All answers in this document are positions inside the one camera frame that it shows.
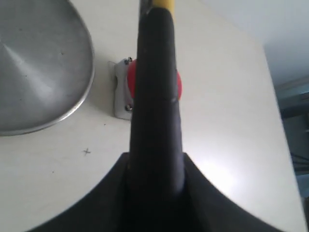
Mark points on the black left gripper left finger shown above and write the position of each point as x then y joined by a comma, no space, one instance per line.
100,210

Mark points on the red dome push button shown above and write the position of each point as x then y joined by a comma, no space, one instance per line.
123,89

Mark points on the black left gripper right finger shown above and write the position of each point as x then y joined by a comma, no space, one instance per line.
212,210

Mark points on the round stainless steel plate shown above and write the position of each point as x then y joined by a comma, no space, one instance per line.
46,64

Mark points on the yellow black claw hammer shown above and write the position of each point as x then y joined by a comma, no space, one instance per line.
155,176

